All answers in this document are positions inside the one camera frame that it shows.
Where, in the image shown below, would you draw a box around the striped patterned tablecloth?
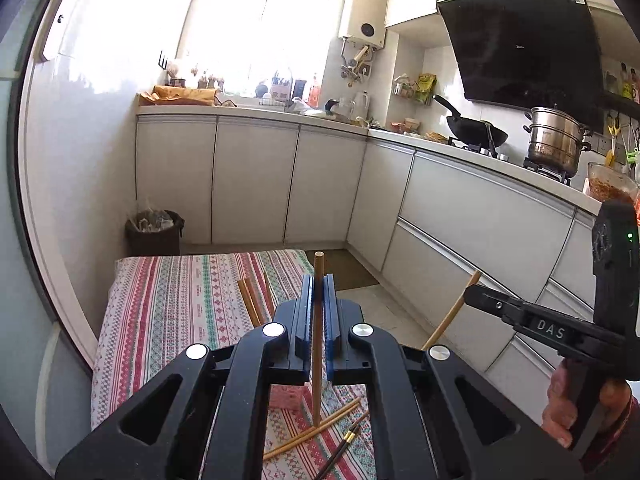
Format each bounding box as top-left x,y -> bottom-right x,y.
90,249 -> 381,480

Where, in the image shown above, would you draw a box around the black range hood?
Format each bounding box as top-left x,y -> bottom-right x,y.
436,0 -> 606,133

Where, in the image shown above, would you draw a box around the brown floor mat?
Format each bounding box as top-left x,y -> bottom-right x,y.
305,249 -> 381,291

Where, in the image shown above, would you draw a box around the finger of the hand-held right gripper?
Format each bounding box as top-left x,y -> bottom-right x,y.
462,284 -> 527,329

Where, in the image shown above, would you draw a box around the gas stove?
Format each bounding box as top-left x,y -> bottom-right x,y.
450,137 -> 573,183

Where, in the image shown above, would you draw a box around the white wall water heater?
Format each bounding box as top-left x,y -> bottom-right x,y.
338,0 -> 388,51

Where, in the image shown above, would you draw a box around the water heater pipes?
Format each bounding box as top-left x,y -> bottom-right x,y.
341,45 -> 373,86

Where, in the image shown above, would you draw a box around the black wok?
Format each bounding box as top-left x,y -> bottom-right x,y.
432,94 -> 510,148

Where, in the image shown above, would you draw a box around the black chopstick with gold band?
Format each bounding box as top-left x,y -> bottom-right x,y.
312,422 -> 363,480
317,427 -> 365,480

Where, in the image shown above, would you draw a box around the yellow cloth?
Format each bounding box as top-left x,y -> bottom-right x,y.
139,85 -> 221,107

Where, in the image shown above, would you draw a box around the light bamboo chopstick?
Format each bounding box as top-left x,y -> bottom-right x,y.
243,277 -> 265,327
262,399 -> 362,461
300,410 -> 371,443
421,270 -> 482,352
237,280 -> 260,329
312,251 -> 326,428

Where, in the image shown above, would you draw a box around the white lower kitchen cabinets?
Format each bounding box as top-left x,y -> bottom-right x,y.
135,112 -> 616,411

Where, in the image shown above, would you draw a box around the countertop utensil caddy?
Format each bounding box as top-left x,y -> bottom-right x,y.
271,74 -> 294,103

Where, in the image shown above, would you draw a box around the steel steamer pot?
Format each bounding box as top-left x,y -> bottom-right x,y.
523,106 -> 593,176

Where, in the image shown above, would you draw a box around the person's right forearm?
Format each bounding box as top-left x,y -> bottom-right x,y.
580,395 -> 640,476

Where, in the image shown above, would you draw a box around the dark wall shelf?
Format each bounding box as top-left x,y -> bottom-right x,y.
600,57 -> 640,111

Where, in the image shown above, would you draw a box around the dark trash bin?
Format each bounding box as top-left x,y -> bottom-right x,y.
125,207 -> 185,257

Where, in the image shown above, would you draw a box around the yellow packet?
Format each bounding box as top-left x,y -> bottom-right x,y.
416,74 -> 437,106

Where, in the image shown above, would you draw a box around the pink lattice utensil holder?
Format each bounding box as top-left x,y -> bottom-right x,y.
269,385 -> 307,411

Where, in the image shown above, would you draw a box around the grey sliding door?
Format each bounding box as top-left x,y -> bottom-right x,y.
0,0 -> 116,461

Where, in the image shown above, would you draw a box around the person's right hand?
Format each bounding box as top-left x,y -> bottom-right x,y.
541,366 -> 635,450

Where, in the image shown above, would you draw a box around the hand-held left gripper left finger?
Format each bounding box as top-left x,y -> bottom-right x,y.
55,275 -> 316,480

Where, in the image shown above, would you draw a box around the glass bowl of red food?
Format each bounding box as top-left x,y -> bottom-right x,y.
586,161 -> 640,211

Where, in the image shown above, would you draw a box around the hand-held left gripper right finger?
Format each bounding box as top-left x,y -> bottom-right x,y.
323,274 -> 583,480

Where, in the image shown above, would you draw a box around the kitchen window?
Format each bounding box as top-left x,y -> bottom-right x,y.
200,0 -> 343,98

